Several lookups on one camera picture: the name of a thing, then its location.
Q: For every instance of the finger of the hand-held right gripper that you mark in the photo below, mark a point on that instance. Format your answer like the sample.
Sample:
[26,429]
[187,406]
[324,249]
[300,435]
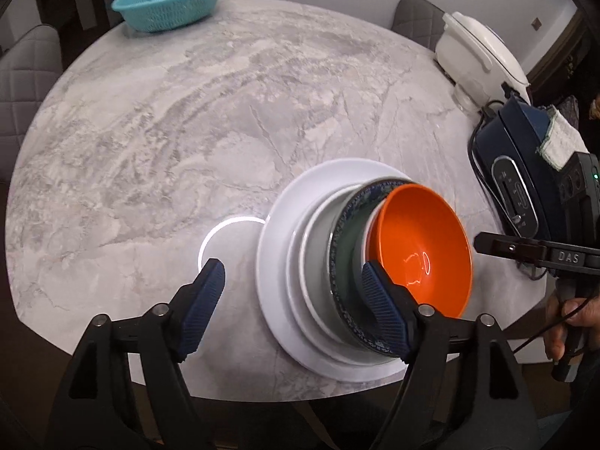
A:
[506,247]

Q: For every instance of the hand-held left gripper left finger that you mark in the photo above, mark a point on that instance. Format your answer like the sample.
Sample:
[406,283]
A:
[201,309]

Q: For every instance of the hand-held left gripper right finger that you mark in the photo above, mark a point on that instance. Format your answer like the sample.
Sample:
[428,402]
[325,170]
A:
[386,309]

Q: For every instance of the white bowl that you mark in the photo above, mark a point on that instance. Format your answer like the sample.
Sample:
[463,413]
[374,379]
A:
[367,239]

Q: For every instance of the blue patterned green bowl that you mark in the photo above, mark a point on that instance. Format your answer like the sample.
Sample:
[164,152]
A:
[347,243]

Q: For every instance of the orange bowl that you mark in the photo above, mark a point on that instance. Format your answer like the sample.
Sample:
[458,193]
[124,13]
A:
[422,234]

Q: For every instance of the small white deep plate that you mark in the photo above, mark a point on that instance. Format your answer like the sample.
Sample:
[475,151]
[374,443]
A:
[316,262]
[295,281]

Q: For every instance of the large white plate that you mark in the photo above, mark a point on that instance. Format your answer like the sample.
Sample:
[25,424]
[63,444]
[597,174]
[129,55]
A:
[274,262]

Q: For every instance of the person's right hand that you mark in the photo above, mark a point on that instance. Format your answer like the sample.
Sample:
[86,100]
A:
[553,328]

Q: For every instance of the white dish towel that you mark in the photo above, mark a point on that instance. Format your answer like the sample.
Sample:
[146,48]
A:
[560,140]

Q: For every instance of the navy blue electric cooker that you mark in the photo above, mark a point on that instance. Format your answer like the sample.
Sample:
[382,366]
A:
[515,131]

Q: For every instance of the white and purple rice cooker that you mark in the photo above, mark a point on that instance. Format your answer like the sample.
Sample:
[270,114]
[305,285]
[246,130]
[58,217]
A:
[473,51]

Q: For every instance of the dark grey chair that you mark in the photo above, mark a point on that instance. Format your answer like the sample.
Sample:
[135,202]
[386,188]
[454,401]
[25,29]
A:
[417,18]

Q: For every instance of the grey quilted chair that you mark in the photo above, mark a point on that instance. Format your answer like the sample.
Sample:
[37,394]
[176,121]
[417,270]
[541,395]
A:
[23,79]

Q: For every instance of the teal plastic colander basket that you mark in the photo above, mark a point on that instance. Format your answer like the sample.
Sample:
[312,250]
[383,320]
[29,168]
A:
[164,4]

